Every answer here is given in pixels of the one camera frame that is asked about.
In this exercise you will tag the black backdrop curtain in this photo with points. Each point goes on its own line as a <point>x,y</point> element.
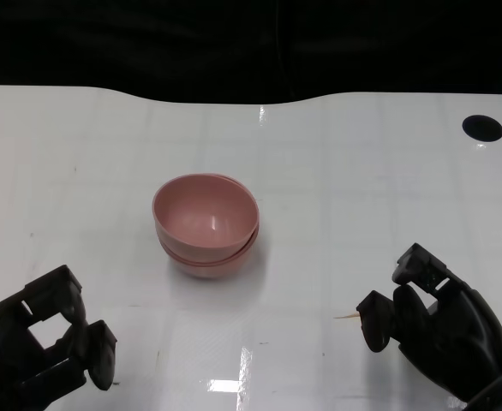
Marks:
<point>148,43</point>

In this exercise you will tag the pink plastic bowl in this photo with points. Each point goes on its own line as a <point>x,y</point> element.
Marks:
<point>208,273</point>
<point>204,254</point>
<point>204,214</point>

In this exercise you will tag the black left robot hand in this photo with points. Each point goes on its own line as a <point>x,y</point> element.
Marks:
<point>2,364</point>

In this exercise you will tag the small wooden toothpick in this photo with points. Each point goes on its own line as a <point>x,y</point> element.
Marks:
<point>347,317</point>

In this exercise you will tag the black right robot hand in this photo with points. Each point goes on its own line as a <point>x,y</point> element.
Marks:
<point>461,338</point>

